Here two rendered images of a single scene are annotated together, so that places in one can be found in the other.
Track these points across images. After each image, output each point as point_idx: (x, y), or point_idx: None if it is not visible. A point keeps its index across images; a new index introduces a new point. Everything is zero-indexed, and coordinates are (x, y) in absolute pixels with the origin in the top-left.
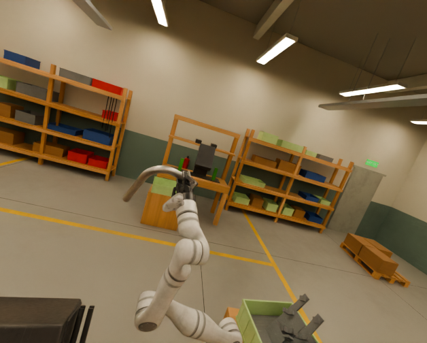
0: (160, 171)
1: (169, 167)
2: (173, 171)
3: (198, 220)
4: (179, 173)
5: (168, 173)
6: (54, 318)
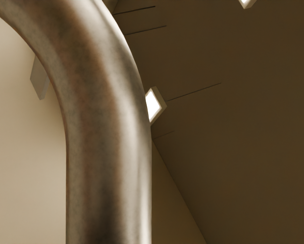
0: (63, 10)
1: (142, 85)
2: (138, 143)
3: None
4: (145, 228)
5: (93, 96)
6: None
